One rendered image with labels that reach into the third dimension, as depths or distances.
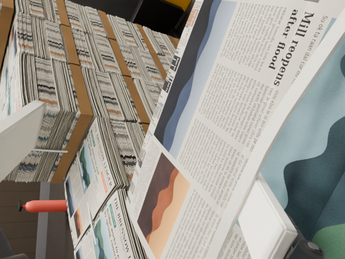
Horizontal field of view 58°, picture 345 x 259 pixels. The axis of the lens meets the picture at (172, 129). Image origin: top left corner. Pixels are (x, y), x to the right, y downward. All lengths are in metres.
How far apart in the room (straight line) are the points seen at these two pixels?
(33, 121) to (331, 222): 0.18
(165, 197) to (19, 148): 0.18
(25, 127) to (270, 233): 0.13
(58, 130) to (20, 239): 3.68
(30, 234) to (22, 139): 4.57
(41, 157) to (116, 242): 0.47
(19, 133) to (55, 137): 0.97
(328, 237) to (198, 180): 0.12
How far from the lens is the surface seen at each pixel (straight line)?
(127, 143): 1.06
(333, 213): 0.20
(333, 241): 0.21
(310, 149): 0.21
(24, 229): 4.72
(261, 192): 0.18
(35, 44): 1.33
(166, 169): 0.32
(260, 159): 0.19
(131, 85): 1.33
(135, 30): 1.86
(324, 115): 0.21
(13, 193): 4.69
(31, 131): 0.19
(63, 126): 1.10
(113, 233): 0.91
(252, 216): 0.19
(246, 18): 0.28
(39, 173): 1.28
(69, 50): 1.36
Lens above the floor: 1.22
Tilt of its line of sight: 35 degrees down
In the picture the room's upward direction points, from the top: 82 degrees counter-clockwise
